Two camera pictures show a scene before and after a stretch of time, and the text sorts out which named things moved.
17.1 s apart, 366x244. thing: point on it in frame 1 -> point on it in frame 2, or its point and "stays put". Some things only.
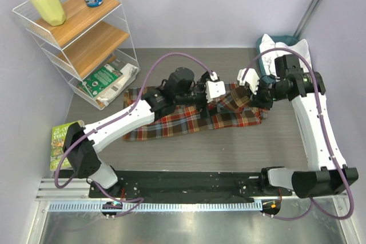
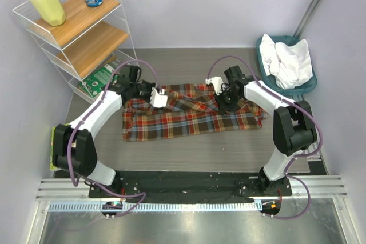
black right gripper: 256,100 -> 223,107
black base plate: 221,185 stays put
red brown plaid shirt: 231,110 stays put
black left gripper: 204,112 -> 150,85
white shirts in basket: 269,59 stays put
